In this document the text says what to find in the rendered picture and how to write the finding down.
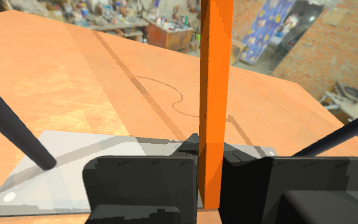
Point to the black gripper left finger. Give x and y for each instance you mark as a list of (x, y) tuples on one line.
[(134, 180)]

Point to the orange bar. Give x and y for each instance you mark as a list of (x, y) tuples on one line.
[(215, 45)]

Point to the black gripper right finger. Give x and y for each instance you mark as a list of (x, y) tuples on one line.
[(251, 188)]

